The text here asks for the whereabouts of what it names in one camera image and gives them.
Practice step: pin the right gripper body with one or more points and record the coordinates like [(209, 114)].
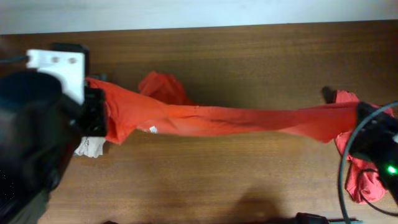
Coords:
[(365, 116)]

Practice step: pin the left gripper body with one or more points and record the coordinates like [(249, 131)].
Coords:
[(94, 112)]

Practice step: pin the orange soccer t-shirt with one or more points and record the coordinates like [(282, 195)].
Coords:
[(161, 106)]

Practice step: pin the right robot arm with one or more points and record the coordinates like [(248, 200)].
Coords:
[(355, 115)]

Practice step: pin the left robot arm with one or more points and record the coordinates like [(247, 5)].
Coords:
[(48, 110)]

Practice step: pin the beige folded garment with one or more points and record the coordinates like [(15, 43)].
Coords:
[(91, 147)]

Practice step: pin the red t-shirt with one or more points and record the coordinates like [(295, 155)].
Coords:
[(367, 185)]

